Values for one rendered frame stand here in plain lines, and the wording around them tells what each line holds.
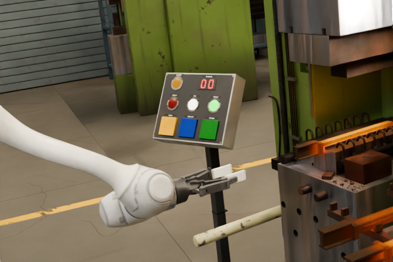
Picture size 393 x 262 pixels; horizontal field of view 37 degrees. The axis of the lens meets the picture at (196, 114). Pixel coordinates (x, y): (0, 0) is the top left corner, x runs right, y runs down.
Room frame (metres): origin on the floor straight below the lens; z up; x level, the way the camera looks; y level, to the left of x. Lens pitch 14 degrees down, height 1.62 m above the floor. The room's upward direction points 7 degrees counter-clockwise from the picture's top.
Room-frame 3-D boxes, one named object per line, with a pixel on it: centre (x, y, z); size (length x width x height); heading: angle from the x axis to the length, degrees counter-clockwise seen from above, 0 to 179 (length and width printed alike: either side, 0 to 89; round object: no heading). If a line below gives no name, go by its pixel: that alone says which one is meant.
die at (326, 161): (1.98, -0.56, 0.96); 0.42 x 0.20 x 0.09; 118
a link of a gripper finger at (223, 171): (1.72, -0.06, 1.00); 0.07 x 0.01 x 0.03; 118
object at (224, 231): (2.14, -0.14, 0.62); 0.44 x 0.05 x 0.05; 118
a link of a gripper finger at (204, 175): (1.68, 0.01, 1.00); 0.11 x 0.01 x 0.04; 140
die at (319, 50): (1.98, -0.56, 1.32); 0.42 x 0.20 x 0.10; 118
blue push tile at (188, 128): (2.23, 0.04, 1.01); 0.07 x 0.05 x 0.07; 53
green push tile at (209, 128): (2.17, -0.04, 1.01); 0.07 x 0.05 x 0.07; 53
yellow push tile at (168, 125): (2.29, 0.12, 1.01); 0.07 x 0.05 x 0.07; 53
